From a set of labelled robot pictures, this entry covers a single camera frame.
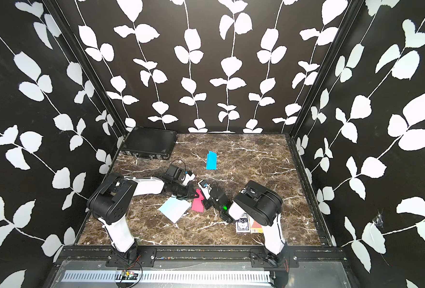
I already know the blue square paper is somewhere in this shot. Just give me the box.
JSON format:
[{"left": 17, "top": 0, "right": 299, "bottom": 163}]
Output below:
[{"left": 206, "top": 151, "right": 217, "bottom": 170}]

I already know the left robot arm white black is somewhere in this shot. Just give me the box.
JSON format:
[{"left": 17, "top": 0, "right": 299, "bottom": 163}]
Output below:
[{"left": 87, "top": 164, "right": 196, "bottom": 259}]

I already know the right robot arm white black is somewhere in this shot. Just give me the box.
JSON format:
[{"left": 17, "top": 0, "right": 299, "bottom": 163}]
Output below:
[{"left": 198, "top": 180, "right": 286, "bottom": 267}]

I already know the white square paper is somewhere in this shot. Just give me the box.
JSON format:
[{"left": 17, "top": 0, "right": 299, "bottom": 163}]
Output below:
[{"left": 158, "top": 197, "right": 191, "bottom": 223}]

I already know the playing card deck box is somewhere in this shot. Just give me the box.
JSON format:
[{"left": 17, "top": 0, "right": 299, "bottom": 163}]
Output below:
[{"left": 235, "top": 213, "right": 251, "bottom": 233}]

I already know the red playing card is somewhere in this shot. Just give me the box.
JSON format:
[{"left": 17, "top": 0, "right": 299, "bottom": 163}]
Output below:
[{"left": 250, "top": 220, "right": 264, "bottom": 234}]

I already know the black case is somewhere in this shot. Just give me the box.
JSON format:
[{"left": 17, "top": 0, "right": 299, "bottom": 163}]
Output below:
[{"left": 120, "top": 127, "right": 178, "bottom": 160}]

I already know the small circuit board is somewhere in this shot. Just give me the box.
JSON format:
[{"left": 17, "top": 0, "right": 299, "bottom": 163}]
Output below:
[{"left": 115, "top": 271, "right": 139, "bottom": 282}]

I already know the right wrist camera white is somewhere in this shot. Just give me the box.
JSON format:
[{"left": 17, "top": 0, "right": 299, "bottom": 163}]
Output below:
[{"left": 198, "top": 180, "right": 212, "bottom": 200}]

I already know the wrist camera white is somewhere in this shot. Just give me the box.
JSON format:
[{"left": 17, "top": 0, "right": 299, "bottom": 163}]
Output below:
[
  {"left": 182, "top": 171, "right": 196, "bottom": 186},
  {"left": 198, "top": 180, "right": 212, "bottom": 200}
]

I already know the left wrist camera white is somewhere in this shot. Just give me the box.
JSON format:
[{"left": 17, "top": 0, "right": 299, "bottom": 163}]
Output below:
[{"left": 182, "top": 171, "right": 196, "bottom": 186}]

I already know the black front rail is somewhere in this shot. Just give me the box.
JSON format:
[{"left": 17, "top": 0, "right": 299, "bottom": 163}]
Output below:
[{"left": 55, "top": 246, "right": 349, "bottom": 270}]

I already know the white slotted cable duct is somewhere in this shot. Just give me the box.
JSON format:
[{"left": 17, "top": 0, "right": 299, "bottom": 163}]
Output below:
[{"left": 59, "top": 270, "right": 271, "bottom": 284}]

